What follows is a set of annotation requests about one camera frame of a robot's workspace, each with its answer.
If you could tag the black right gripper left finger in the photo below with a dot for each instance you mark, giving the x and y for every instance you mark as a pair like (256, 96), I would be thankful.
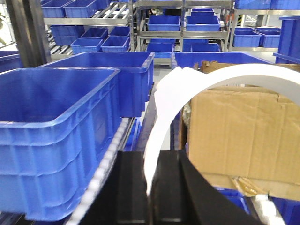
(122, 200)

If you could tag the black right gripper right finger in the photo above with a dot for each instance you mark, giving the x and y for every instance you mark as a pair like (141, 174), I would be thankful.
(182, 196)

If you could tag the white curved PVC pipe clamp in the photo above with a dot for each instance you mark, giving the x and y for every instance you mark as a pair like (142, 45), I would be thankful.
(182, 84)

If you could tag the near blue target bin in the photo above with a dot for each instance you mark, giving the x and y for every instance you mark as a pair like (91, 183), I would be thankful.
(55, 127)

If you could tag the blue bin holding cardboard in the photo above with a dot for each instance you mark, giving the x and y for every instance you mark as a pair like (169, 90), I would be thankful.
(289, 209)

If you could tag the open brown cardboard box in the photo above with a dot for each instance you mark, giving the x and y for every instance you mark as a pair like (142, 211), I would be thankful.
(244, 127)

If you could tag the metal shelving rack with bins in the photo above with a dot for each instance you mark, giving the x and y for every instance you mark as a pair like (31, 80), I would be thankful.
(166, 25)

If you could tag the dark steel column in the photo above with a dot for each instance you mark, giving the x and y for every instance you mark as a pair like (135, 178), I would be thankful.
(28, 26)

